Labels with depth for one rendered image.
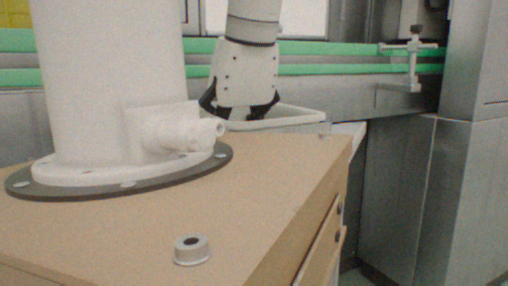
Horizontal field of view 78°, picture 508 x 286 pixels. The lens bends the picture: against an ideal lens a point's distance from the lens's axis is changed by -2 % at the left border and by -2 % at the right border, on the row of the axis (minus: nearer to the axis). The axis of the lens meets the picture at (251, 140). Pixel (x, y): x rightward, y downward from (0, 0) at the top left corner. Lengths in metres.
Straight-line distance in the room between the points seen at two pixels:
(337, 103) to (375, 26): 0.48
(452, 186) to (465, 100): 0.26
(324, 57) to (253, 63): 0.43
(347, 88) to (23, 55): 0.72
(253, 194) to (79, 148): 0.11
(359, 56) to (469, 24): 0.32
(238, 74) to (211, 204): 0.33
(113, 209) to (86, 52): 0.09
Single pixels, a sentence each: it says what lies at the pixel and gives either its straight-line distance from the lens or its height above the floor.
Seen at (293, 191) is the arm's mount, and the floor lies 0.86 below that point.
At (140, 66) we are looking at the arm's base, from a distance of 0.21.
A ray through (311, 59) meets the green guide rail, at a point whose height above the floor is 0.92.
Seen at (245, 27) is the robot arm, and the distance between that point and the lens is 0.45.
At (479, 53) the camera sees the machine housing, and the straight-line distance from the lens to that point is 1.09.
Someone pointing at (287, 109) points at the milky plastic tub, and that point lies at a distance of 0.58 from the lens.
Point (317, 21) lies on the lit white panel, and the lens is 1.07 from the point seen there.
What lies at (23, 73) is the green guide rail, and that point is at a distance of 0.56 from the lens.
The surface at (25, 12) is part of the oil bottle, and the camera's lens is 0.68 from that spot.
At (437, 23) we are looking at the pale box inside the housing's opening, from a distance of 1.46.
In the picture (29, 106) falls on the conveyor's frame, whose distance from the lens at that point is 0.55.
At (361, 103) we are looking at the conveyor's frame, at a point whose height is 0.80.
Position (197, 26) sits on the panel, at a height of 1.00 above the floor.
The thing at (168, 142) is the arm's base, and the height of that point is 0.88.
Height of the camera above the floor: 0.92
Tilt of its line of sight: 14 degrees down
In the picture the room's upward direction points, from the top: straight up
